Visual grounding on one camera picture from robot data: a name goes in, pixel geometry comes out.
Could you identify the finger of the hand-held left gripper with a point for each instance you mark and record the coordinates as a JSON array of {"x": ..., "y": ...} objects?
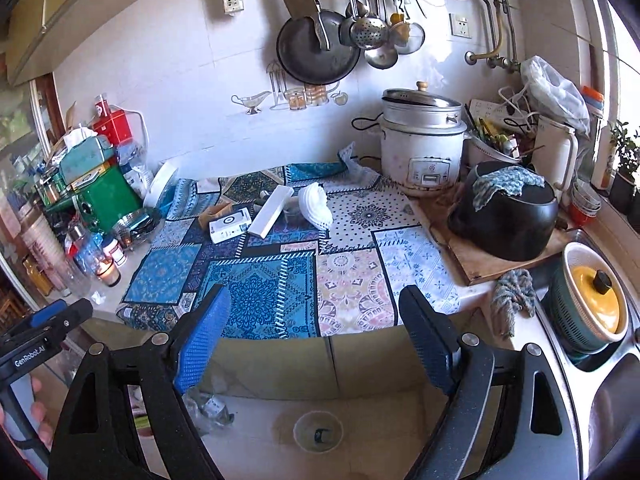
[
  {"x": 75, "y": 316},
  {"x": 47, "y": 311}
]

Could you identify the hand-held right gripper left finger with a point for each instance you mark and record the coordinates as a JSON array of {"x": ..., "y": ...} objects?
[{"x": 205, "y": 340}]

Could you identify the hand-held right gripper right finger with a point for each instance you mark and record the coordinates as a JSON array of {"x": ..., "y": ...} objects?
[{"x": 430, "y": 342}]

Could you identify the small white box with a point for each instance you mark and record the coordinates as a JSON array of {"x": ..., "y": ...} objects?
[{"x": 227, "y": 227}]

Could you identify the brown cardboard box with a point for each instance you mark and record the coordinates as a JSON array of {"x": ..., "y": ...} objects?
[{"x": 212, "y": 216}]

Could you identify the round plastic waste bin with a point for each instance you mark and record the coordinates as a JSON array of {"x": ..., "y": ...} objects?
[{"x": 305, "y": 435}]

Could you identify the white tissue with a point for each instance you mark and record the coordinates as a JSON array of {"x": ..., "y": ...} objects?
[{"x": 315, "y": 205}]

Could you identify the person's left hand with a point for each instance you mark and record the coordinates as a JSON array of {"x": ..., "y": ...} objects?
[{"x": 42, "y": 422}]

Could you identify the glass candle jar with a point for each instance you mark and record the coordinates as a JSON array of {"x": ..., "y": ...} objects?
[{"x": 107, "y": 274}]

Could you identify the crumpled plastic bag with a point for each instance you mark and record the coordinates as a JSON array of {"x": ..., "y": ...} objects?
[{"x": 210, "y": 410}]

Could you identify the wooden cutting board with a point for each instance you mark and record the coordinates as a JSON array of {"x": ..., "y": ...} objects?
[{"x": 475, "y": 267}]

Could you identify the grey knitted rag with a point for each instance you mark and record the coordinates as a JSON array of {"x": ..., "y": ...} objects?
[{"x": 510, "y": 300}]

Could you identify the patterned patchwork cloth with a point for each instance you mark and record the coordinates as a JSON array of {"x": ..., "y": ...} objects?
[{"x": 280, "y": 280}]

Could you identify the green vegetable stalks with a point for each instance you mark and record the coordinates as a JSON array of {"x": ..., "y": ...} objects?
[{"x": 142, "y": 424}]

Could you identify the green tin box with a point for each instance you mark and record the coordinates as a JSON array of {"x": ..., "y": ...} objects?
[{"x": 107, "y": 195}]

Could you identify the black cooking pot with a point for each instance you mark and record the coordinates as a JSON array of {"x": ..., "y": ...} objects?
[{"x": 500, "y": 230}]

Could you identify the green plastic colander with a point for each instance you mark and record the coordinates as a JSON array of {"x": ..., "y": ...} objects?
[{"x": 562, "y": 310}]

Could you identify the long white box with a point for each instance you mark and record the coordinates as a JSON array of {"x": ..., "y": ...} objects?
[{"x": 270, "y": 212}]

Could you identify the teal tissue box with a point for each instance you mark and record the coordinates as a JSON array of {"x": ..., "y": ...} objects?
[{"x": 85, "y": 160}]

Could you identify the white round plate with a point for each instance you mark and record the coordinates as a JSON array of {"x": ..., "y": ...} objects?
[{"x": 160, "y": 185}]

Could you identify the yellow pot lid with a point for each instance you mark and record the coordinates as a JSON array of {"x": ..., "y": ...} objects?
[{"x": 590, "y": 305}]

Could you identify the teal knitted dishcloth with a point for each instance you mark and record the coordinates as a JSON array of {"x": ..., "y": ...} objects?
[{"x": 500, "y": 182}]

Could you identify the white rice cooker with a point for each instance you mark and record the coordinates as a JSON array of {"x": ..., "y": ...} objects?
[{"x": 415, "y": 160}]

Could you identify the red tin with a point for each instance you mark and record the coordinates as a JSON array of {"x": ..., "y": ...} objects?
[{"x": 117, "y": 125}]

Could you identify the steel sink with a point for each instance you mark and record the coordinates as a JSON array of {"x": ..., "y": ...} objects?
[{"x": 615, "y": 410}]

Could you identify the white utensil basket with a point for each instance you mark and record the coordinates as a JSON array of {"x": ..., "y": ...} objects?
[{"x": 482, "y": 152}]

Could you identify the stack of small bowls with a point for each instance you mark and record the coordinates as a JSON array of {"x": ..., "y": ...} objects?
[{"x": 585, "y": 207}]

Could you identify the white kettle jug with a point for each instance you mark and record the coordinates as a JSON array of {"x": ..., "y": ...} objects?
[{"x": 550, "y": 150}]

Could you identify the steel steamer pot with lid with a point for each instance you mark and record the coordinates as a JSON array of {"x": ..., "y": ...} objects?
[{"x": 420, "y": 110}]

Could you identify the potted plant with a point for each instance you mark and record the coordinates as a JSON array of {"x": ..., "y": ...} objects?
[{"x": 622, "y": 185}]

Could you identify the clear plastic bag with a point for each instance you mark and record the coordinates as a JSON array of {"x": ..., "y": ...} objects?
[{"x": 555, "y": 90}]

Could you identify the steel ladle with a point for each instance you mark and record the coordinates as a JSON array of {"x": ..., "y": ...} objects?
[{"x": 380, "y": 57}]

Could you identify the black frying pan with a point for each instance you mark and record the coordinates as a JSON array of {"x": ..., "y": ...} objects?
[{"x": 305, "y": 57}]

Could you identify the mesh strainer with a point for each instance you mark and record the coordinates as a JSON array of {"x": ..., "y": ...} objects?
[{"x": 412, "y": 37}]

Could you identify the steel perforated skimmer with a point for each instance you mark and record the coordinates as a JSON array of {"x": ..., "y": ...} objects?
[{"x": 367, "y": 32}]

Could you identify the kitchenware wall sticker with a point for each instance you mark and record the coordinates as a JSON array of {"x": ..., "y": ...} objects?
[{"x": 295, "y": 97}]

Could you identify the white wall socket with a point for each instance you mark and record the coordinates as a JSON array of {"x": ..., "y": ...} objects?
[{"x": 460, "y": 25}]

